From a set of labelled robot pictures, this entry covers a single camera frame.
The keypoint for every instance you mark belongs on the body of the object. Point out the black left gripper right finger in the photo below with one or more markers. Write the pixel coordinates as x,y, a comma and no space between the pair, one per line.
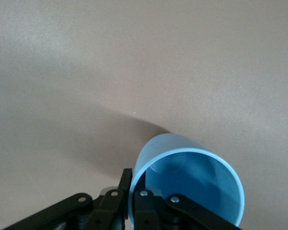
182,210

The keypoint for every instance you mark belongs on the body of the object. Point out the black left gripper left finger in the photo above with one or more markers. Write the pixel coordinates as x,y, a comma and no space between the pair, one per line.
69,210

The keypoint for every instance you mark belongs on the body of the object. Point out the blue cup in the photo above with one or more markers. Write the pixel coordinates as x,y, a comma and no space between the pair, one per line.
194,172

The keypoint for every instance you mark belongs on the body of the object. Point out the brown table cover sheet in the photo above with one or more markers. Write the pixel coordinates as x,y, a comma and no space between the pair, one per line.
86,48

